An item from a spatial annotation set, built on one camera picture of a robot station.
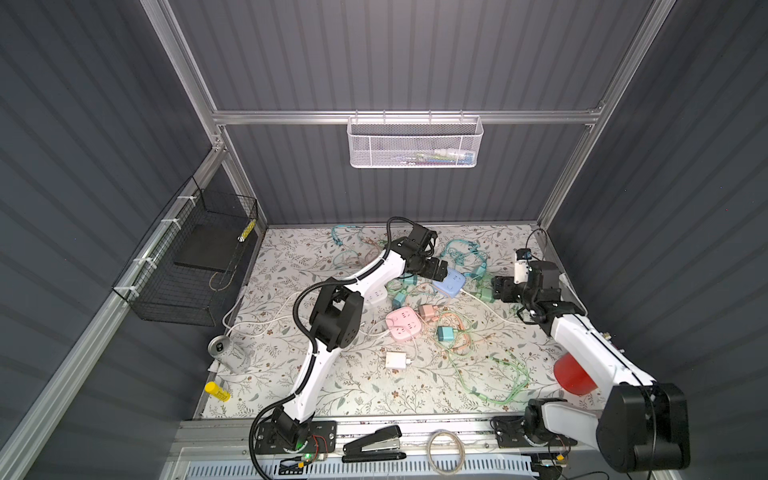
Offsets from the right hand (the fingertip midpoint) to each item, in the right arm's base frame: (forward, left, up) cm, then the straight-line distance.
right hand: (512, 281), depth 87 cm
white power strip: (+3, +41, -11) cm, 43 cm away
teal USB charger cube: (-11, +20, -12) cm, 25 cm away
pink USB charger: (-4, +25, -11) cm, 27 cm away
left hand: (+9, +22, -6) cm, 24 cm away
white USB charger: (-19, +35, -12) cm, 41 cm away
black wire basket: (-6, +87, +15) cm, 88 cm away
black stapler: (-40, +38, -11) cm, 56 cm away
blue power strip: (+7, +15, -11) cm, 20 cm away
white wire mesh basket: (+55, +27, +14) cm, 62 cm away
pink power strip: (-8, +32, -11) cm, 35 cm away
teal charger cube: (0, +33, -11) cm, 35 cm away
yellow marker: (-29, +80, -5) cm, 85 cm away
